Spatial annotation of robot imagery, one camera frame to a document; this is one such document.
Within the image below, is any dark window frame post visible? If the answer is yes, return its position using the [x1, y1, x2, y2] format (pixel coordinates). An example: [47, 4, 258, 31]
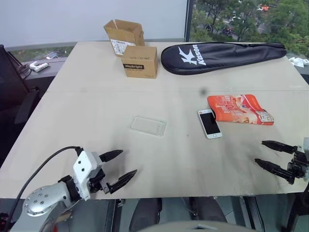
[184, 0, 194, 43]

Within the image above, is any black Kason racket bag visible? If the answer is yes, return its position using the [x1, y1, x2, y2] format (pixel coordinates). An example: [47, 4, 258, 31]
[160, 42, 287, 75]

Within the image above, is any grey metal table leg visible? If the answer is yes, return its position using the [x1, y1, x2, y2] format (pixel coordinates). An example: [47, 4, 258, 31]
[103, 199, 126, 232]
[240, 195, 267, 232]

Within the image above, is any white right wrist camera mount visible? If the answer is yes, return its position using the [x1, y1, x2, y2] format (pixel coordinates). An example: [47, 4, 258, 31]
[298, 137, 309, 160]

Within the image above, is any white charger device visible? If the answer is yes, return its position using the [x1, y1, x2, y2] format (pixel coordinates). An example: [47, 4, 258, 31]
[29, 61, 50, 73]

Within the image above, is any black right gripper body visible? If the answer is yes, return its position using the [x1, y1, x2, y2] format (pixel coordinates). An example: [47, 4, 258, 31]
[287, 144, 309, 182]

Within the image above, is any closed Heybright cardboard box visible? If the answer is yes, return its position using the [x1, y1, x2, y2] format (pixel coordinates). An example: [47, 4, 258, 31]
[121, 45, 159, 79]

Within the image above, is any orange snack bag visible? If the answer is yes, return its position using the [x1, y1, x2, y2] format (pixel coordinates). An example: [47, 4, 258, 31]
[207, 94, 275, 127]

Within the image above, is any dark rounded shape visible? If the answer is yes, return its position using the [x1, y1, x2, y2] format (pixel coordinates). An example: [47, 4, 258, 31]
[130, 198, 162, 232]
[192, 197, 228, 232]

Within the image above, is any open brown cardboard box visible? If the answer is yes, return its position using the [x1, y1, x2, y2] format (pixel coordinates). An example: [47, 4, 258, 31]
[103, 19, 146, 58]

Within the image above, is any thin black cable bundle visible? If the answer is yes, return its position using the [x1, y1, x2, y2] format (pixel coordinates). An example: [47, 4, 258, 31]
[20, 63, 32, 79]

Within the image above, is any clear transparent phone case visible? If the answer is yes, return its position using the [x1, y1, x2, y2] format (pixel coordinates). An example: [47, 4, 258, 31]
[130, 115, 168, 137]

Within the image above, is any grey rounded shape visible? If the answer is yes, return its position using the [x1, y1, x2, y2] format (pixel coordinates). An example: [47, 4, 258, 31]
[136, 221, 246, 232]

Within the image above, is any white crumpled tissue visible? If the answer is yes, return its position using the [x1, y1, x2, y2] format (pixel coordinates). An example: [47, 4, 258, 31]
[289, 57, 309, 69]

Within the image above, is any white smartphone with black screen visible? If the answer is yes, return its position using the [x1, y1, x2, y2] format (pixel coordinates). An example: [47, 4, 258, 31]
[198, 109, 224, 140]

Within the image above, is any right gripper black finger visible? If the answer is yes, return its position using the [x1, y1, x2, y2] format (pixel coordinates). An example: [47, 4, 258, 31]
[261, 140, 299, 155]
[254, 158, 297, 186]

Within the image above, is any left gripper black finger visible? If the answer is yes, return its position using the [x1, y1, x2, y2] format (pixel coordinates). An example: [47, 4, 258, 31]
[99, 149, 125, 163]
[106, 169, 138, 195]

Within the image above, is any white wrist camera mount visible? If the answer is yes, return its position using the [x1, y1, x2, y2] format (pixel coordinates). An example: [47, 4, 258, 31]
[298, 137, 309, 160]
[72, 150, 104, 202]

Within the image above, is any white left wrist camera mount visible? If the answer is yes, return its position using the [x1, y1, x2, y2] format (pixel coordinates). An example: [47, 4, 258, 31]
[72, 150, 104, 202]

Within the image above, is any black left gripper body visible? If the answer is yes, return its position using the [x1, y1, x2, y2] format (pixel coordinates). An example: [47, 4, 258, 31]
[88, 172, 113, 194]

